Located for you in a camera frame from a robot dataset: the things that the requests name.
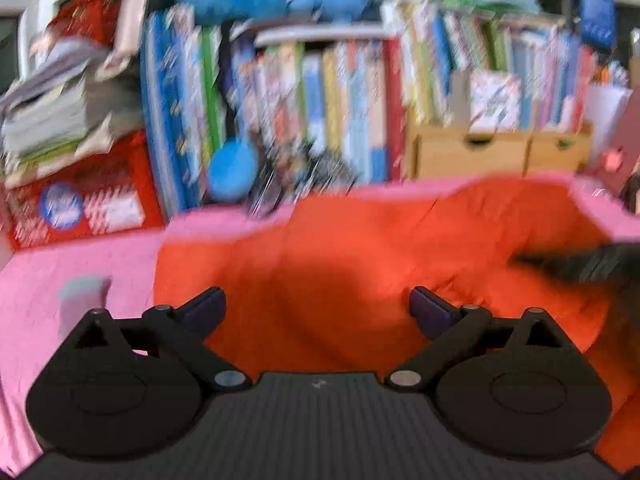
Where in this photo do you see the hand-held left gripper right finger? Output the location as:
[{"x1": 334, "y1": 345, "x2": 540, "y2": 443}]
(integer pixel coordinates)
[{"x1": 384, "y1": 286, "x2": 566, "y2": 392}]

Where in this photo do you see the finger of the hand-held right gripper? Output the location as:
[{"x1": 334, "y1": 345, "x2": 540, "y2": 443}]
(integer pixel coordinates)
[{"x1": 510, "y1": 242, "x2": 640, "y2": 286}]

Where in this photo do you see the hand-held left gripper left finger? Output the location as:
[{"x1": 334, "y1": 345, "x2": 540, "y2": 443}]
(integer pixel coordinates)
[{"x1": 75, "y1": 286, "x2": 252, "y2": 392}]

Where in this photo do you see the orange puffer jacket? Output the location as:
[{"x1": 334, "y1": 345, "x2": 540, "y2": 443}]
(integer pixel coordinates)
[{"x1": 152, "y1": 177, "x2": 640, "y2": 473}]

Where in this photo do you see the pink box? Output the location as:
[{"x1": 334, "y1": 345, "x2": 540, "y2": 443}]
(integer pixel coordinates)
[{"x1": 600, "y1": 110, "x2": 640, "y2": 196}]

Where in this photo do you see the small pastel toy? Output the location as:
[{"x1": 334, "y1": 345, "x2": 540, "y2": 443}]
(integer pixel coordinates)
[{"x1": 57, "y1": 275, "x2": 113, "y2": 336}]

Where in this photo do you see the pink patterned blanket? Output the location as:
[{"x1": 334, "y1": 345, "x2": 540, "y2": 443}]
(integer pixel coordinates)
[{"x1": 0, "y1": 170, "x2": 640, "y2": 478}]

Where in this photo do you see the small blue plush ball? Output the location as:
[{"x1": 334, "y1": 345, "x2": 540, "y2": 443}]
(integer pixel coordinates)
[{"x1": 207, "y1": 140, "x2": 261, "y2": 203}]

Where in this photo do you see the red plastic crate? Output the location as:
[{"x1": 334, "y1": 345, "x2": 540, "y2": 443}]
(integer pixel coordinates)
[{"x1": 2, "y1": 130, "x2": 166, "y2": 251}]

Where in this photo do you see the wooden drawer organizer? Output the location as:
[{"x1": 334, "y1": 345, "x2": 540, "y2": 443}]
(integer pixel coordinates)
[{"x1": 405, "y1": 122, "x2": 593, "y2": 181}]

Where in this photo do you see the white panel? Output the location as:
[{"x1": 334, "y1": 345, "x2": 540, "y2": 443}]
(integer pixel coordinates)
[{"x1": 585, "y1": 85, "x2": 633, "y2": 133}]

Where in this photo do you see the miniature bicycle model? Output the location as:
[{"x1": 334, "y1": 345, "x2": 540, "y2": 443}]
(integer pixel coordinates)
[{"x1": 247, "y1": 155, "x2": 358, "y2": 218}]

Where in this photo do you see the white printed box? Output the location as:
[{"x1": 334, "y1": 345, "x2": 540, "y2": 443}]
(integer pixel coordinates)
[{"x1": 450, "y1": 70, "x2": 523, "y2": 131}]

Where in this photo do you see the row of colourful books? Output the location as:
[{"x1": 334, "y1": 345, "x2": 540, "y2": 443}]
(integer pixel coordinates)
[{"x1": 140, "y1": 0, "x2": 631, "y2": 216}]

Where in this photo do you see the stack of paper workbooks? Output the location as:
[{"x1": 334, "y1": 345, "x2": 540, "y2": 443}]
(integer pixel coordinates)
[{"x1": 0, "y1": 40, "x2": 146, "y2": 188}]

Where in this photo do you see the blue printed pack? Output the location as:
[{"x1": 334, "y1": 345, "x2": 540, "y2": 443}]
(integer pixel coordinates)
[{"x1": 577, "y1": 0, "x2": 617, "y2": 52}]

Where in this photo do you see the white shelf board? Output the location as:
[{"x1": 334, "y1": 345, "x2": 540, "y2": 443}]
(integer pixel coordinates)
[{"x1": 255, "y1": 25, "x2": 401, "y2": 48}]

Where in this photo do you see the rose gold laptop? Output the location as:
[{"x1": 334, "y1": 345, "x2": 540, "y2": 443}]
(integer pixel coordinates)
[{"x1": 102, "y1": 0, "x2": 156, "y2": 68}]

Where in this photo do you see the red plastic basket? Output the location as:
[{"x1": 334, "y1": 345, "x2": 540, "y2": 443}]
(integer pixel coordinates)
[{"x1": 47, "y1": 0, "x2": 126, "y2": 53}]

